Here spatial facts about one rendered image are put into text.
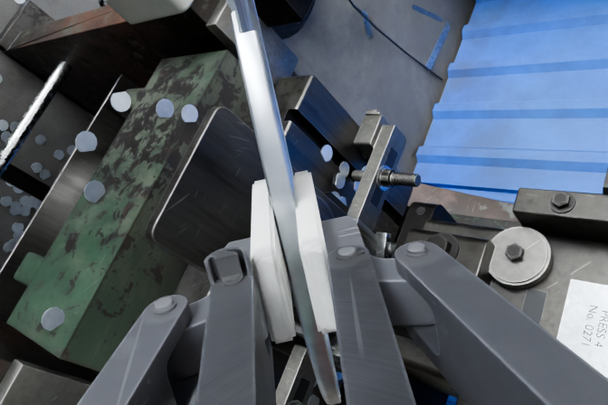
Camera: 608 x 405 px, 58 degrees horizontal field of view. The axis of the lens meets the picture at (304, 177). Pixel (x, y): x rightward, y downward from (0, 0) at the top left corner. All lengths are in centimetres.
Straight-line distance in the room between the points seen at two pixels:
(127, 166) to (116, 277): 15
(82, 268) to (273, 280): 51
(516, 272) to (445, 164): 168
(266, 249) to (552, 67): 214
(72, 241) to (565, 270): 53
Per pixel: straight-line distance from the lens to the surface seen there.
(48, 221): 95
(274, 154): 18
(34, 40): 112
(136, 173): 68
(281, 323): 17
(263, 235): 17
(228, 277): 15
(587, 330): 50
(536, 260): 51
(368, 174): 74
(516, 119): 218
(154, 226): 48
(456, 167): 215
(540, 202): 51
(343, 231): 18
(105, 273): 62
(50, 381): 63
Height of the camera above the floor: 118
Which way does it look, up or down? 43 degrees down
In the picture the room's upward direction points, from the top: 95 degrees clockwise
